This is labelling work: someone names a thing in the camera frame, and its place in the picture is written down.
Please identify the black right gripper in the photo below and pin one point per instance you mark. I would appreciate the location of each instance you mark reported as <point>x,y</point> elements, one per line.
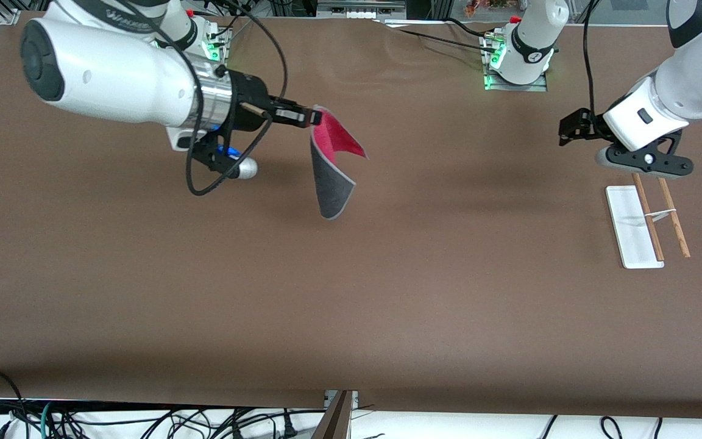
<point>248,97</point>

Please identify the orange background object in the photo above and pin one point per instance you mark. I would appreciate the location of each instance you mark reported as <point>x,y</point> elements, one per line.
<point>488,6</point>

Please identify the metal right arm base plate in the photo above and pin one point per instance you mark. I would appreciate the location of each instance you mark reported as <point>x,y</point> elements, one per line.
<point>220,42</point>

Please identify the white rack with wooden bars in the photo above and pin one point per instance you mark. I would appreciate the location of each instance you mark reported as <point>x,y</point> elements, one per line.
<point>631,225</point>

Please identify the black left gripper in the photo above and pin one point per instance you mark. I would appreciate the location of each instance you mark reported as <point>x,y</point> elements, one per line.
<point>577,126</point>

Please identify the metal table frame bracket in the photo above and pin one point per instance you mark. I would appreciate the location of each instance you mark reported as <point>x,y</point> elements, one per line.
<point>351,399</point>

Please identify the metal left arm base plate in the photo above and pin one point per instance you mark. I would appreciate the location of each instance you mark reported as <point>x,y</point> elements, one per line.
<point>515,87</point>

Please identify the brown table cover sheet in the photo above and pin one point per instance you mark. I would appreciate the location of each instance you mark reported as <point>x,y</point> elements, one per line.
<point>351,274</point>

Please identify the white power strip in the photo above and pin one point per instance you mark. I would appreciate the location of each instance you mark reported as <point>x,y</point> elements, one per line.
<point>360,9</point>

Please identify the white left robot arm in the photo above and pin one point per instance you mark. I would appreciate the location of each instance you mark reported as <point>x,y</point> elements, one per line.
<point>686,85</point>

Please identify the pink and grey towel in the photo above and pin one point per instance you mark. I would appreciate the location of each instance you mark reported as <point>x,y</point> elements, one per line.
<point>333,183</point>

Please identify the brown table leg beam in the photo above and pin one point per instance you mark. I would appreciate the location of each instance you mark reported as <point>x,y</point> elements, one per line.
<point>333,424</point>

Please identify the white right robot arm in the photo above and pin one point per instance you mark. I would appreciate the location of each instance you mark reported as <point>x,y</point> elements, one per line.
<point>113,73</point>

